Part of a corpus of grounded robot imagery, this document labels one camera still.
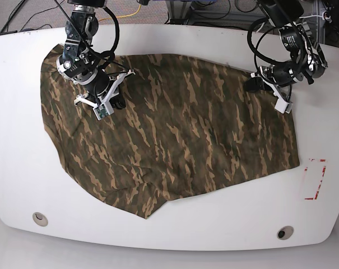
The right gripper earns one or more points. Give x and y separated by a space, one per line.
103 88

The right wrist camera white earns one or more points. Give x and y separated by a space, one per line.
102 111

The right table cable grommet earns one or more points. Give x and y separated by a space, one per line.
285 233

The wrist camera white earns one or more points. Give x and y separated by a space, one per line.
102 111
283 106

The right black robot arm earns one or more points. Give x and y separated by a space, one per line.
78 57

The aluminium frame rail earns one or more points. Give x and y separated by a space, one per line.
319 9

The camouflage t-shirt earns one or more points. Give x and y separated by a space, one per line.
188 128

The red tape rectangle marking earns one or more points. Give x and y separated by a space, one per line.
314 171

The left table cable grommet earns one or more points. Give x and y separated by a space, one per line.
40 219

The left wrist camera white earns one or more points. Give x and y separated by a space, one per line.
283 106

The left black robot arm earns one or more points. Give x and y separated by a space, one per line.
306 61

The table cable grommet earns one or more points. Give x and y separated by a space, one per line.
285 233
40 219

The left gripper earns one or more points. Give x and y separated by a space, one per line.
263 79

